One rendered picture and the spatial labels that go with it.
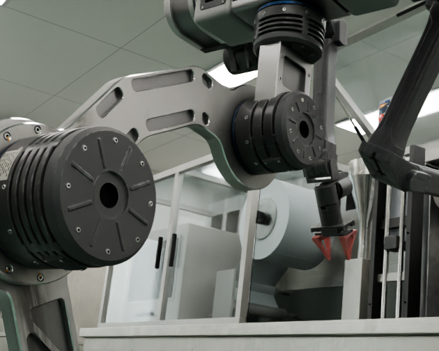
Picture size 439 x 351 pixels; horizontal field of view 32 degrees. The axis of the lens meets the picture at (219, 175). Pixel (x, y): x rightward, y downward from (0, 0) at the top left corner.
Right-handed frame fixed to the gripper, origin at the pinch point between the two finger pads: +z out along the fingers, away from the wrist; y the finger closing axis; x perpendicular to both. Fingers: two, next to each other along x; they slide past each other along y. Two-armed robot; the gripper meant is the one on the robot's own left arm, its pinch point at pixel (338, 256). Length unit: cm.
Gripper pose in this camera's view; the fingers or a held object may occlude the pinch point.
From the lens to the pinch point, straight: 206.2
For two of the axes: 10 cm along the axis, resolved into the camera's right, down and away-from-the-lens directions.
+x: -5.9, 2.2, -7.8
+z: 2.1, 9.7, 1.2
